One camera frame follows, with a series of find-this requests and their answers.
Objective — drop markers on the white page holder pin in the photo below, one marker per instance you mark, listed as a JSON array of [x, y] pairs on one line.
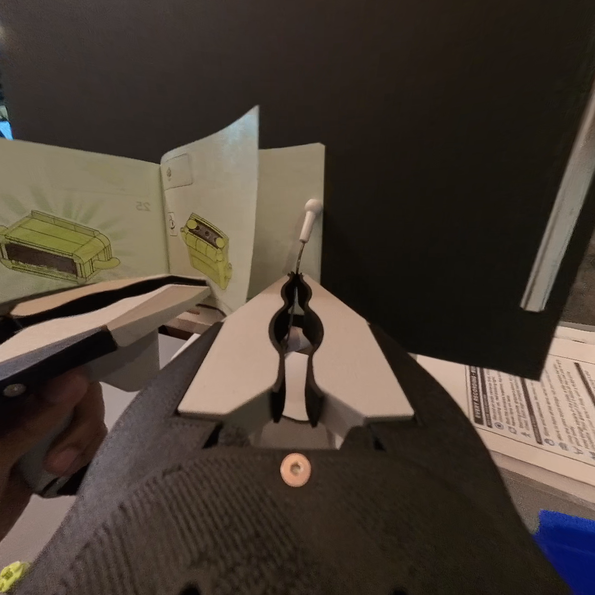
[[310, 214]]

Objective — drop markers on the white book stand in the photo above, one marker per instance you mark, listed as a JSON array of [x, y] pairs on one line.
[[293, 386]]

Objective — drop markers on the person's left hand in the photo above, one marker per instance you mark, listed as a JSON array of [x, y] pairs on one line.
[[69, 427]]

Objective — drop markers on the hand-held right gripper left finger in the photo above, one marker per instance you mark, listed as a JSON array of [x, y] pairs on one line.
[[232, 372]]

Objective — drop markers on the instruction booklet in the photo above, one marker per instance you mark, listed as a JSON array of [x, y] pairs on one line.
[[209, 186]]

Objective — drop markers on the black backdrop board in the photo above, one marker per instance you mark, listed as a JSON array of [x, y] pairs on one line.
[[418, 139]]

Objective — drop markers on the blue plastic bin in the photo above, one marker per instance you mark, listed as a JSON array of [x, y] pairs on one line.
[[567, 553]]

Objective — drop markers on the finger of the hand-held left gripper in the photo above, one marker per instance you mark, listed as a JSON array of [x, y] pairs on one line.
[[153, 307], [69, 295]]

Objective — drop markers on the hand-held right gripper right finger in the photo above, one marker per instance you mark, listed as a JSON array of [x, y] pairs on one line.
[[362, 372]]

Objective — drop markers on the white printed sheet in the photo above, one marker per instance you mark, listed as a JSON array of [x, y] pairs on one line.
[[548, 409]]

